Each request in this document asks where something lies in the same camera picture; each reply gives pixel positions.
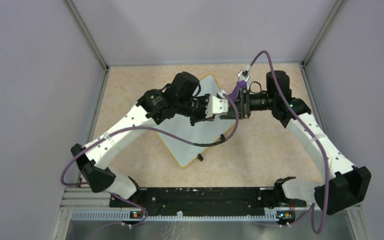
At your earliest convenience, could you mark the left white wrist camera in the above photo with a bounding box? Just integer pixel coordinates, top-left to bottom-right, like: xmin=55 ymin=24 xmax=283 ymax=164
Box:
xmin=205 ymin=90 xmax=229 ymax=119

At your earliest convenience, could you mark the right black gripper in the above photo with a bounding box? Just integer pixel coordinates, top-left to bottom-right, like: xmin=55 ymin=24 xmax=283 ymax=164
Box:
xmin=220 ymin=88 xmax=275 ymax=120

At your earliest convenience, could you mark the white cable duct rail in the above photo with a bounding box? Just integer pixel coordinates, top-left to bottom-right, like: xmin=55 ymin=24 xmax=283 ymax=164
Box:
xmin=70 ymin=210 xmax=279 ymax=222

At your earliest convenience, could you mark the purple eraser holder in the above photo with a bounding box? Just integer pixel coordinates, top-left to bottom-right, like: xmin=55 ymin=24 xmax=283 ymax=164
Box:
xmin=228 ymin=80 xmax=248 ymax=101

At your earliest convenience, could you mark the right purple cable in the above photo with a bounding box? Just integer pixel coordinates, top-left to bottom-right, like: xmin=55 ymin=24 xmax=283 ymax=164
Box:
xmin=249 ymin=50 xmax=331 ymax=235

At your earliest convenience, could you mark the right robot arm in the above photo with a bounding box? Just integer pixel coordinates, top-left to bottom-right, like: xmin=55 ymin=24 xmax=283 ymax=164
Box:
xmin=229 ymin=70 xmax=372 ymax=216

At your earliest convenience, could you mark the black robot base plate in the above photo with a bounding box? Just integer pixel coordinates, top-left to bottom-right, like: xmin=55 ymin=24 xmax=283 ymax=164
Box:
xmin=109 ymin=186 xmax=307 ymax=218

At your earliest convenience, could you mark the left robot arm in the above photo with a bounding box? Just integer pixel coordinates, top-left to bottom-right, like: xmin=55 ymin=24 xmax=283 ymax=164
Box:
xmin=70 ymin=71 xmax=210 ymax=207

